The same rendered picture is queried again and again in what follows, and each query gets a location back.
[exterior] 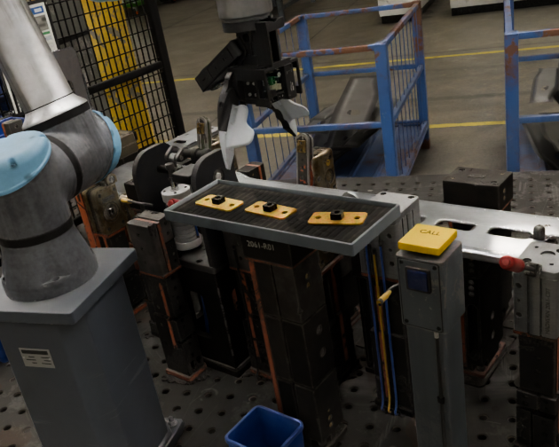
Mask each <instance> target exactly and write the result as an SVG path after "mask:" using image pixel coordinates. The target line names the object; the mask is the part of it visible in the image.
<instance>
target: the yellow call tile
mask: <svg viewBox="0 0 559 447"><path fill-rule="evenodd" d="M456 238H457V230H455V229H449V228H443V227H437V226H431V225H426V224H419V223H418V224H416V225H415V226H414V227H413V228H412V230H410V231H409V232H408V233H407V234H406V235H405V236H404V237H403V238H402V239H401V240H400V241H399V242H398V248H399V249H403V250H408V251H413V252H418V253H423V254H428V255H441V254H442V253H443V252H444V250H445V249H446V248H447V247H448V246H449V245H450V244H451V243H452V242H453V241H454V240H455V239H456Z"/></svg>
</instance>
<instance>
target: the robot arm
mask: <svg viewBox="0 0 559 447"><path fill-rule="evenodd" d="M216 3H217V11H218V17H219V19H221V20H223V21H222V26H223V30H224V33H236V39H233V40H231V41H230V42H229V43H228V44H227V45H226V46H225V47H224V48H223V49H222V50H221V51H220V52H219V53H218V54H217V55H216V56H215V57H214V58H213V59H212V60H211V61H210V63H209V64H208V65H207V66H205V67H204V68H203V69H202V70H201V71H200V73H199V74H198V75H197V76H196V77H195V78H194V79H195V81H196V82H197V83H198V85H199V86H200V88H201V90H202V92H205V91H208V90H211V91H212V90H217V89H218V88H220V87H222V86H223V85H224V87H223V88H222V90H221V93H220V96H219V99H218V104H217V129H218V130H219V139H220V145H221V150H222V154H223V158H224V164H225V167H226V168H227V169H229V170H231V169H232V163H233V159H234V148H237V147H241V146H244V145H249V144H250V143H251V142H252V141H253V138H254V134H255V132H254V131H253V129H251V128H250V127H249V126H248V124H247V118H248V107H247V105H248V104H252V105H256V106H260V107H268V108H269V109H271V110H272V111H273V112H274V113H275V115H276V118H277V119H278V120H280V122H281V124H282V127H283V129H284V130H286V131H287V132H288V133H290V134H291V135H292V136H294V137H296V136H297V127H296V122H295V119H297V118H301V117H304V116H308V115H309V111H308V109H307V108H306V107H305V106H302V105H299V104H297V103H295V102H293V101H291V100H290V99H291V98H294V97H296V96H297V94H296V93H301V94H302V93H303V88H302V82H301V76H300V69H299V63H298V57H281V52H280V41H279V35H278V29H279V28H282V27H285V24H284V18H283V17H273V15H272V13H271V11H272V0H216ZM293 67H296V73H297V80H298V85H295V77H294V70H293ZM0 68H1V70H2V72H3V74H4V76H5V78H6V80H7V82H8V83H9V85H10V86H11V88H12V91H13V93H14V95H15V97H16V98H17V100H18V101H19V103H20V106H21V108H22V109H23V111H24V113H25V121H24V123H23V126H22V129H23V131H22V132H19V133H15V134H11V135H9V136H8V137H5V138H0V246H1V250H2V277H1V280H2V285H3V287H4V291H5V293H6V295H7V296H8V297H9V298H10V299H12V300H14V301H18V302H37V301H42V300H47V299H51V298H54V297H57V296H60V295H63V294H66V293H68V292H71V291H73V290H75V289H76V288H77V287H79V286H81V285H83V284H84V283H86V282H87V281H88V280H90V279H91V278H92V277H93V276H94V275H95V273H96V272H97V270H98V261H97V257H96V255H95V253H94V251H93V249H92V248H91V247H90V246H88V244H87V243H86V241H85V240H84V238H83V236H82V235H81V233H80V232H79V231H78V230H77V228H76V227H75V224H74V221H73V218H72V216H71V212H70V209H69V206H68V203H67V202H68V201H70V200H71V199H73V198H74V197H75V196H77V195H78V194H80V193H81V192H83V191H85V190H86V189H88V188H89V187H91V186H92V185H94V184H96V183H98V182H100V181H101V180H103V179H104V178H105V177H106V176H107V175H108V174H109V173H110V172H111V171H112V170H113V169H114V168H115V167H116V165H117V164H118V162H119V159H120V156H121V152H122V143H121V139H120V135H119V132H118V130H117V128H116V127H115V125H114V123H113V122H112V121H111V120H110V119H109V118H108V117H107V116H104V115H103V114H102V113H101V112H99V111H95V110H91V107H90V105H89V103H88V101H87V99H86V98H82V97H79V96H76V95H75V94H74V93H73V92H72V90H71V88H70V86H69V84H68V82H67V79H66V77H65V76H64V74H63V72H62V70H61V68H60V66H59V64H58V62H57V60H56V59H55V57H54V55H53V53H52V51H51V48H50V46H49V44H48V43H47V41H46V39H45V37H44V35H43V32H42V30H41V28H40V27H39V25H38V23H37V21H36V19H35V17H34V15H33V13H32V12H31V10H30V8H29V6H28V3H27V1H26V0H0ZM239 101H240V105H239Z"/></svg>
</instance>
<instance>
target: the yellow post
mask: <svg viewBox="0 0 559 447"><path fill-rule="evenodd" d="M81 1H82V5H83V10H84V13H86V12H89V10H88V6H87V3H86V0H81ZM88 3H89V7H90V10H91V12H92V13H91V16H92V19H93V23H94V27H99V25H98V19H97V15H96V12H93V11H95V9H94V5H93V2H92V1H91V0H88ZM95 5H96V9H97V10H99V9H101V8H100V4H99V2H95ZM109 11H110V15H111V19H112V22H113V23H114V22H116V18H115V15H114V8H113V7H112V8H109ZM115 11H116V15H117V19H118V21H120V20H122V16H121V13H120V9H119V5H118V6H115ZM103 12H104V15H105V19H106V24H111V21H110V18H109V15H108V11H107V9H105V10H103ZM97 13H98V18H99V22H100V26H105V21H104V19H103V15H102V11H98V12H97ZM91 16H90V14H85V18H86V21H87V24H88V28H89V29H93V26H92V23H91ZM113 26H114V32H115V36H116V39H117V38H120V33H119V29H118V26H117V23H115V24H113ZM119 26H120V30H121V33H122V36H126V34H125V30H124V26H123V23H122V22H119ZM101 29H102V33H103V36H104V39H105V42H108V41H109V39H108V35H107V31H106V27H102V28H101ZM107 29H108V32H109V35H110V39H111V40H114V32H113V29H112V25H110V26H107ZM95 30H96V33H97V37H98V43H103V39H102V35H101V32H100V29H99V28H98V29H95ZM90 35H91V40H92V44H93V46H94V45H97V44H98V43H97V40H96V36H95V33H94V30H91V31H90ZM122 40H123V43H124V47H125V50H126V52H127V51H130V48H129V45H128V41H127V37H124V38H123V39H122ZM122 40H121V39H119V40H117V43H118V46H119V50H120V53H121V54H122V53H124V50H123V47H122ZM111 43H112V46H113V50H114V55H115V56H116V55H119V53H118V50H117V46H116V42H115V41H112V42H111ZM99 47H100V49H101V53H102V57H103V59H107V55H106V50H105V46H104V44H101V45H100V46H99ZM106 49H107V53H108V57H109V58H111V57H113V53H112V49H111V46H110V43H106ZM94 51H95V54H96V58H97V61H100V60H102V59H101V57H100V53H99V49H98V46H96V47H94ZM126 54H127V58H128V61H129V65H130V67H133V62H132V58H131V55H130V52H129V53H126ZM121 57H122V63H123V67H124V69H126V68H128V65H127V61H126V58H125V54H123V55H121ZM115 60H116V63H117V66H118V70H119V71H121V70H122V64H121V61H120V57H119V56H118V57H115ZM104 63H105V67H106V73H107V75H110V74H111V69H110V66H109V63H108V60H105V61H104ZM110 63H111V67H112V70H113V73H115V72H117V70H116V66H115V63H114V58H112V59H110ZM98 67H99V71H100V73H101V77H103V76H106V73H105V70H104V67H103V63H102V62H99V63H98ZM134 87H135V91H136V94H137V96H140V91H139V87H138V83H137V82H135V83H134ZM129 89H130V95H131V98H135V93H134V90H133V86H132V84H131V85H129ZM123 91H124V95H125V97H126V101H127V100H129V99H130V95H129V92H128V88H127V86H125V87H123ZM112 93H113V97H114V103H115V104H116V105H118V104H119V100H118V97H117V93H116V90H114V91H112ZM118 94H119V98H120V100H121V103H122V102H124V97H123V94H122V88H120V89H119V90H118ZM106 96H107V100H108V104H109V107H111V106H114V103H113V100H112V97H111V93H110V92H109V93H107V94H106ZM132 103H133V106H134V110H135V113H136V112H139V111H138V104H139V108H140V111H141V110H144V106H143V102H142V98H141V97H139V98H138V104H137V100H136V99H132ZM127 105H128V108H129V112H130V115H131V114H134V113H133V109H132V105H131V102H130V101H128V102H127ZM110 110H111V114H112V117H113V120H114V122H116V121H118V120H117V116H116V113H115V110H114V107H113V108H110ZM116 110H117V113H118V117H119V120H120V119H122V118H123V117H122V110H123V114H124V117H127V116H129V115H128V111H127V107H126V105H125V103H123V104H122V110H121V108H120V105H118V106H116ZM141 115H142V119H143V123H144V125H145V124H147V119H146V113H145V111H143V112H141ZM136 117H137V120H138V126H139V127H140V126H142V121H141V118H140V114H139V113H138V114H136ZM130 118H131V122H132V126H133V129H135V128H137V124H136V120H135V116H134V115H132V116H131V117H130ZM130 118H129V117H128V118H126V119H125V121H126V124H127V128H128V130H132V128H131V125H130ZM120 124H121V127H122V130H126V127H125V124H124V120H121V121H120ZM139 130H140V134H141V137H142V141H143V140H145V139H146V136H147V138H149V137H151V134H150V130H149V127H148V124H147V125H146V126H145V130H146V136H145V132H144V129H143V127H142V128H139ZM134 131H136V132H137V135H138V140H137V143H139V142H141V140H140V136H139V133H138V129H136V130H134Z"/></svg>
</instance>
